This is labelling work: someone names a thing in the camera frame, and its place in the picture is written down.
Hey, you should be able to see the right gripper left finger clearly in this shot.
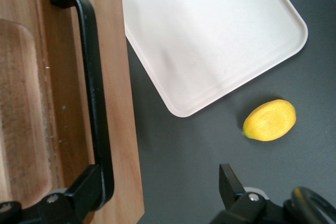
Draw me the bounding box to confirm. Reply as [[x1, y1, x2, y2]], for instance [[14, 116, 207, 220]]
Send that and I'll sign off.
[[0, 164, 102, 224]]

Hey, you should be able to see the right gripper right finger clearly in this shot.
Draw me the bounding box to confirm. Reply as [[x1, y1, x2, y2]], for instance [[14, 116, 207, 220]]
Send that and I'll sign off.
[[209, 163, 287, 224]]

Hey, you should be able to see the wooden drawer with shallow front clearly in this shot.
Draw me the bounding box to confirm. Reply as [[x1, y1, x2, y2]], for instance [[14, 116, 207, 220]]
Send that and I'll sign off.
[[0, 0, 145, 224]]

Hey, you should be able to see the black metal drawer handle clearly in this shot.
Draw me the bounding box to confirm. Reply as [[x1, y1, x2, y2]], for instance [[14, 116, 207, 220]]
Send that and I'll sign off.
[[49, 0, 116, 210]]

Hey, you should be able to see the yellow lemon half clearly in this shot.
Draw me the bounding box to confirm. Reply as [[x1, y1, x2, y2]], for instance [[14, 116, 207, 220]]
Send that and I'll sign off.
[[241, 99, 297, 142]]

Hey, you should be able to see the beige plastic tray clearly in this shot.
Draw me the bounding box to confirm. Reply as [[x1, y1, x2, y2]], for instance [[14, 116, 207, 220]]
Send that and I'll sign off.
[[112, 0, 309, 118]]

